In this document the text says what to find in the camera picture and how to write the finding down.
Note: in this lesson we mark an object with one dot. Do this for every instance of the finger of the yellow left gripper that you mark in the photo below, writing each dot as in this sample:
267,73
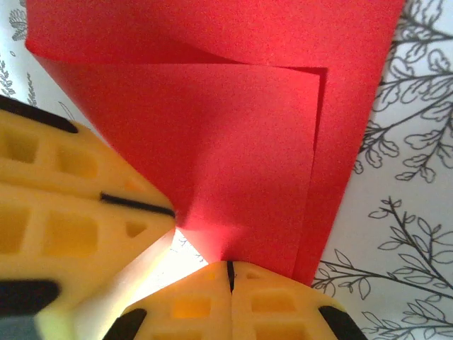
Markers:
70,233
70,156

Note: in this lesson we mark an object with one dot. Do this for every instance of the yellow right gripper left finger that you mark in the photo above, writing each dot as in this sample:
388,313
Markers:
191,308

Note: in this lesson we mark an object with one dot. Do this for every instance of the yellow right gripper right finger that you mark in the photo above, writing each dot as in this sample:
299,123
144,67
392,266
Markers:
276,308

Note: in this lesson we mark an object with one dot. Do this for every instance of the red paper sheet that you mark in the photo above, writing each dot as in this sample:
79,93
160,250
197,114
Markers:
230,141

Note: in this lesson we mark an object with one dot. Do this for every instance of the floral printed tablecloth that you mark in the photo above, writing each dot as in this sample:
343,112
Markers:
407,177

